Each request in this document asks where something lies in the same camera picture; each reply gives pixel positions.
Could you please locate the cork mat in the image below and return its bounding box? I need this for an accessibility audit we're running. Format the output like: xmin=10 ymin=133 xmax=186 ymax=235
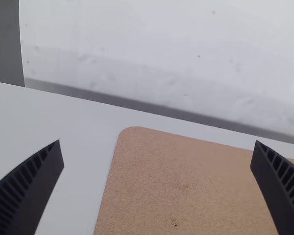
xmin=93 ymin=126 xmax=294 ymax=235

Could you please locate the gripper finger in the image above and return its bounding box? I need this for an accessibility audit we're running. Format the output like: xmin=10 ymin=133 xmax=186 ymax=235
xmin=0 ymin=138 xmax=65 ymax=235
xmin=250 ymin=140 xmax=294 ymax=235

